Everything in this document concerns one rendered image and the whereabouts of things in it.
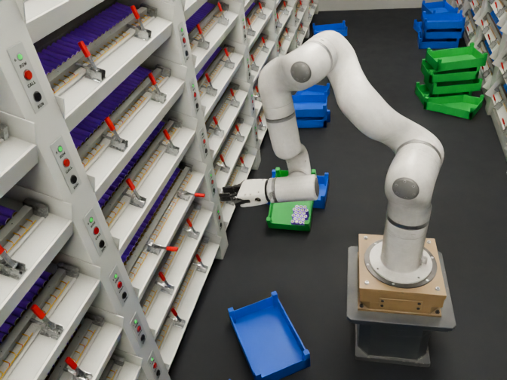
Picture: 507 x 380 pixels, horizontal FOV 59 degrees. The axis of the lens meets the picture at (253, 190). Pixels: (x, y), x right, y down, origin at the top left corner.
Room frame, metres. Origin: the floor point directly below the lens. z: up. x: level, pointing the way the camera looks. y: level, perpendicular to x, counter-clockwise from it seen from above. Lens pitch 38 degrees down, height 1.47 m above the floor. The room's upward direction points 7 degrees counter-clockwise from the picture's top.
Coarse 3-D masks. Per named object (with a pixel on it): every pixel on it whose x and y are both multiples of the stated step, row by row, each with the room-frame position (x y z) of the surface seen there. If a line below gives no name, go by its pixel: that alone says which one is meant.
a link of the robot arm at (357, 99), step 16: (320, 32) 1.16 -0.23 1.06; (336, 32) 1.17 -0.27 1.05; (336, 48) 1.10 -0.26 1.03; (352, 48) 1.14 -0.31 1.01; (336, 64) 1.10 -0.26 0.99; (352, 64) 1.09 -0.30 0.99; (336, 80) 1.09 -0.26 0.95; (352, 80) 1.05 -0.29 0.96; (336, 96) 1.06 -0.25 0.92; (352, 96) 1.02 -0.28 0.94; (368, 96) 1.01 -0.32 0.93; (352, 112) 1.01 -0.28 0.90; (368, 112) 0.99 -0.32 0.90; (384, 112) 0.99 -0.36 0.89; (368, 128) 0.99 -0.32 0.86; (384, 128) 0.98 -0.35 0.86; (400, 128) 0.99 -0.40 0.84; (416, 128) 1.00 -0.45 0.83; (400, 144) 1.00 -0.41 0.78; (432, 144) 0.97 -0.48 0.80
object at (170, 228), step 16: (192, 160) 1.43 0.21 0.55; (192, 176) 1.39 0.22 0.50; (192, 192) 1.30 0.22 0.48; (176, 208) 1.21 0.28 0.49; (176, 224) 1.14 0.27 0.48; (160, 240) 1.06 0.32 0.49; (144, 256) 0.99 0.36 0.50; (160, 256) 1.00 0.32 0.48; (144, 272) 0.93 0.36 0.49; (144, 288) 0.89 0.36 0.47
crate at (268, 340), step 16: (256, 304) 1.11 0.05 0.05; (272, 304) 1.13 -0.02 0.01; (240, 320) 1.07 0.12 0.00; (256, 320) 1.06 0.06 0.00; (272, 320) 1.05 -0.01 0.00; (288, 320) 1.01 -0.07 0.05; (240, 336) 1.00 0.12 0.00; (256, 336) 0.99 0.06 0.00; (272, 336) 0.98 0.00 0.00; (288, 336) 0.98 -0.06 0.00; (256, 352) 0.93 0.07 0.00; (272, 352) 0.92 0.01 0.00; (288, 352) 0.91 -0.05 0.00; (304, 352) 0.86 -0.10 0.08; (256, 368) 0.87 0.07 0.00; (272, 368) 0.86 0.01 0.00; (288, 368) 0.83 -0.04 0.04; (304, 368) 0.84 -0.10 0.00
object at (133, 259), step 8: (184, 168) 1.40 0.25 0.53; (184, 176) 1.35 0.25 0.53; (176, 184) 1.31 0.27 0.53; (184, 184) 1.33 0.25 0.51; (176, 192) 1.27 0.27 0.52; (168, 200) 1.22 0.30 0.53; (160, 208) 1.18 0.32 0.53; (160, 216) 1.14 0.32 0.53; (168, 216) 1.16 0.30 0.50; (152, 224) 1.10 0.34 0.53; (152, 232) 1.07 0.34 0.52; (144, 240) 1.03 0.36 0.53; (144, 248) 1.02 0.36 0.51; (136, 256) 0.97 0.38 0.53; (128, 264) 0.94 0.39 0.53; (128, 272) 0.91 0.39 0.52
